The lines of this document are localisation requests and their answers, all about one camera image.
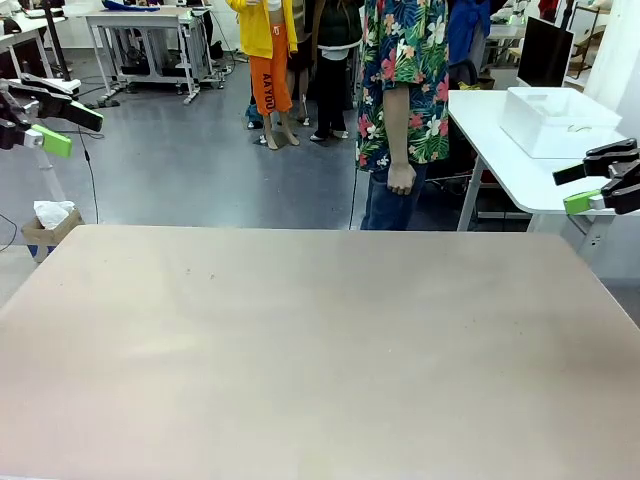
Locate cardboard box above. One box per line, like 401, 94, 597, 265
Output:
22, 207, 85, 264

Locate white plastic basket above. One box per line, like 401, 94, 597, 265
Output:
499, 86, 626, 159

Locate black computer monitor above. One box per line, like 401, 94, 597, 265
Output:
517, 15, 575, 90

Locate grey desk white frame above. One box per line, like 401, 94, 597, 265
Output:
84, 10, 212, 105

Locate black stand pole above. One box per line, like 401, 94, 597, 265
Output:
39, 0, 74, 84

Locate white crumpled paper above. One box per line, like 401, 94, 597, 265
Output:
33, 199, 76, 230

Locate wooden chair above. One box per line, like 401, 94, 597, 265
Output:
569, 24, 606, 79

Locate blue jacket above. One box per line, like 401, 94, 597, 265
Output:
447, 0, 494, 66

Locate person in floral shirt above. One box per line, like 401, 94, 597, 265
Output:
355, 0, 451, 231

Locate mannequin yellow jacket orange pants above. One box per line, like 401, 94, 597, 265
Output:
227, 0, 301, 151

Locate black floor cable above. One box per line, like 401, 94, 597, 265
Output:
74, 99, 101, 225

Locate person's right forearm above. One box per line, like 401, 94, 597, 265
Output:
382, 84, 419, 166

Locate black office chair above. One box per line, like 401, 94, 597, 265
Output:
449, 58, 479, 91

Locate white background table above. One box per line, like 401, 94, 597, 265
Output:
0, 14, 66, 79

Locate mannequin in black clothes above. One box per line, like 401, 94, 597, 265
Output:
303, 0, 364, 142

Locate person's right hand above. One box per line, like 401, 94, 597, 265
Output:
387, 160, 418, 197

